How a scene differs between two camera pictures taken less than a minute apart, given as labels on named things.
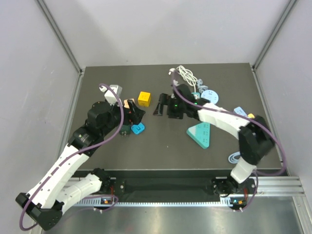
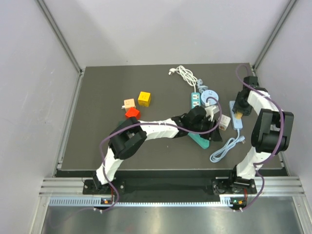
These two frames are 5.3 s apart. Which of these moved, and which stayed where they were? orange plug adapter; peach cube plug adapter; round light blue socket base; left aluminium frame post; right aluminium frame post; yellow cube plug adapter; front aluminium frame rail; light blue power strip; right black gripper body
Moved: right black gripper body; light blue power strip; orange plug adapter
Stayed: front aluminium frame rail; yellow cube plug adapter; peach cube plug adapter; right aluminium frame post; round light blue socket base; left aluminium frame post
